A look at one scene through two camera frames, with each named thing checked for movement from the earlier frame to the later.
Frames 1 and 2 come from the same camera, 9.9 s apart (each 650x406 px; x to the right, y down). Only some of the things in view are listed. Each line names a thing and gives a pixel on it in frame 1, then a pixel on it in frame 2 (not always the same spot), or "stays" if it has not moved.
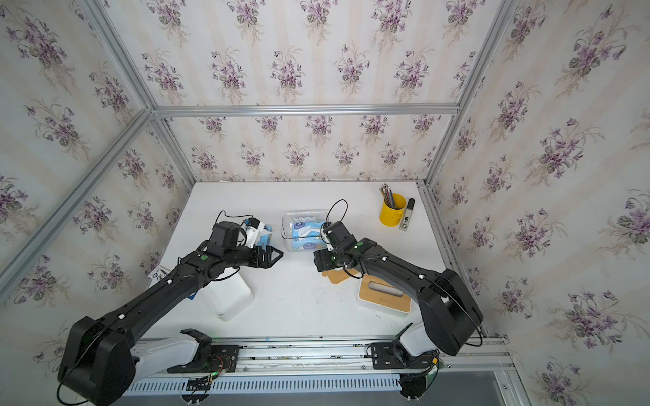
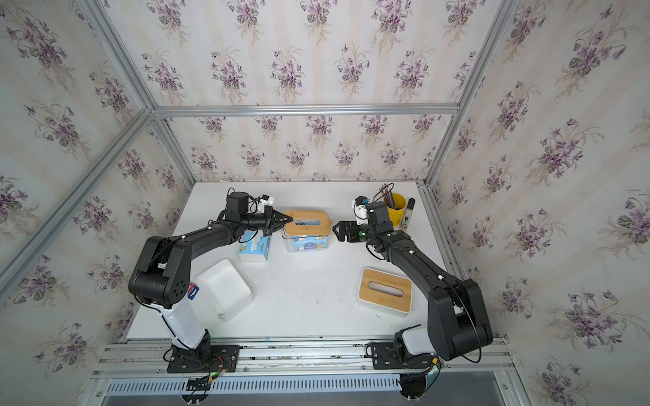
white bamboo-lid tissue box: (376, 293) stays
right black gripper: (321, 260) -> (351, 226)
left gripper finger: (272, 249) -> (272, 216)
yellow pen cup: (392, 216) stays
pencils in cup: (388, 195) stays
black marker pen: (407, 215) stays
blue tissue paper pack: (307, 233) stays
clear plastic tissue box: (301, 230) stays
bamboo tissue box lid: (338, 276) -> (308, 222)
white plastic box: (229, 293) stays
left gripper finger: (275, 260) -> (278, 221)
